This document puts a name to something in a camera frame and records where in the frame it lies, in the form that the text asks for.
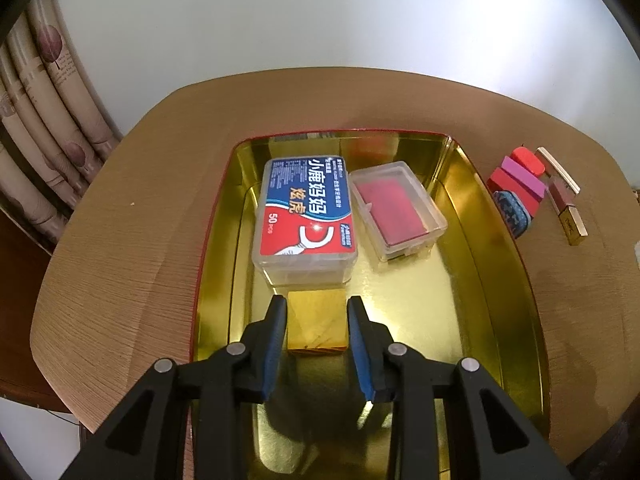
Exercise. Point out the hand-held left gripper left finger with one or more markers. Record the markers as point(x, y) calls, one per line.
point(272, 355)

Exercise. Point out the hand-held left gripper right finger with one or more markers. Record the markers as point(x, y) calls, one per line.
point(361, 355)

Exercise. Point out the yellow block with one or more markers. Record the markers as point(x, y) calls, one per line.
point(316, 320)

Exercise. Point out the red tin box gold inside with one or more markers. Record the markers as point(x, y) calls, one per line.
point(450, 285)

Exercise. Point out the blue patterned eraser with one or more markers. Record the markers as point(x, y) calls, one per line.
point(512, 212)

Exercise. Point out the pink block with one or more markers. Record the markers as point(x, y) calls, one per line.
point(520, 182)

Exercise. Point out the maroon and gold lipstick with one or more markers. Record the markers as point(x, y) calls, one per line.
point(570, 215)

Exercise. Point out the red eraser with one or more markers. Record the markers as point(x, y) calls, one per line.
point(529, 160)

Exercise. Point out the black white striped small box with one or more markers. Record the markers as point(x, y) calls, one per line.
point(557, 170)

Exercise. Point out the clear floss box blue-red label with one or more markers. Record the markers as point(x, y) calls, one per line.
point(305, 210)

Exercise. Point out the clear plastic box red contents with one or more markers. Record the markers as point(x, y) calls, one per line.
point(397, 210)

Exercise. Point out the brown wooden cabinet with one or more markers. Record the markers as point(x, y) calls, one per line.
point(25, 320)

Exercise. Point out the beige floral curtain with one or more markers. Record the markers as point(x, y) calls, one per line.
point(45, 125)

